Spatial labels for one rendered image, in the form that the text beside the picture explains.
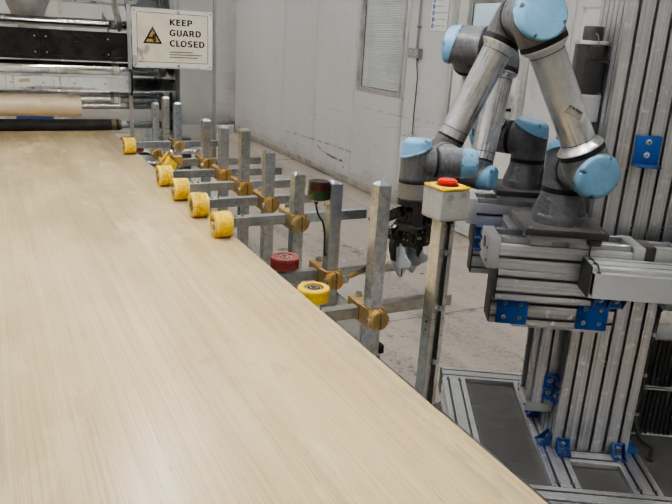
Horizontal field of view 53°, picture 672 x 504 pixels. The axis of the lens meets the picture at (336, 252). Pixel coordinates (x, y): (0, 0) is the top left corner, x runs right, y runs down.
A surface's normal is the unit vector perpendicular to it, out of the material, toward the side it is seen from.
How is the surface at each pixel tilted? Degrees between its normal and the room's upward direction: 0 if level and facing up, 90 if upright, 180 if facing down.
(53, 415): 0
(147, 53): 90
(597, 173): 97
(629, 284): 90
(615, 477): 0
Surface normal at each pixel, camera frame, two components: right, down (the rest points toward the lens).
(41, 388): 0.06, -0.95
